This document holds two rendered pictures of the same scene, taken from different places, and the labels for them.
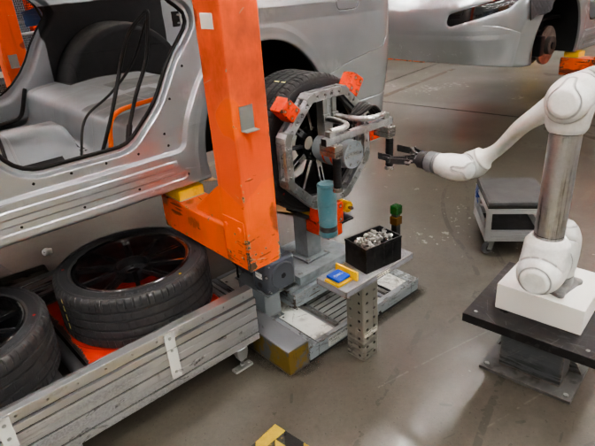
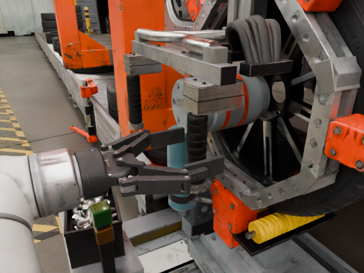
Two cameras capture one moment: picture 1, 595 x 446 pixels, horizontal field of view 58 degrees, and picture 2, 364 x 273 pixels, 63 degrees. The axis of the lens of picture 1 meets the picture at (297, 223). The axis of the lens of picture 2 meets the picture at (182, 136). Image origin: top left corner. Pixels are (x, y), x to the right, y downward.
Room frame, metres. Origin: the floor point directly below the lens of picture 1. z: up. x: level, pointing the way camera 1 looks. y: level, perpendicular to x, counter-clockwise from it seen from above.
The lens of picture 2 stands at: (2.38, -0.91, 1.06)
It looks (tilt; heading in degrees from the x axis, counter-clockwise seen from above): 24 degrees down; 103
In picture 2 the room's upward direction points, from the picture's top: straight up
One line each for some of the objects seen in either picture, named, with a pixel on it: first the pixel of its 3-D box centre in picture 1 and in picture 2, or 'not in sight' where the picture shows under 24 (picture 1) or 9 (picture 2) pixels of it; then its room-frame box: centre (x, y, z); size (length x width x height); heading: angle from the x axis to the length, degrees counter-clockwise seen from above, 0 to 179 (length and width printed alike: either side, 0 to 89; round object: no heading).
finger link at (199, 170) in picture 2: not in sight; (195, 178); (2.31, -0.54, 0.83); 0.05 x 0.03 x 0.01; 40
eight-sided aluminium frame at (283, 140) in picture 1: (326, 147); (243, 97); (2.37, -0.16, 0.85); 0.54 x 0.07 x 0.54; 130
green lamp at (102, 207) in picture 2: (396, 209); (101, 213); (2.08, -0.43, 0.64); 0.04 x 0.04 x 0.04; 40
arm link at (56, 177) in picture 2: (432, 162); (58, 180); (2.12, -0.59, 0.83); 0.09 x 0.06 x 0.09; 130
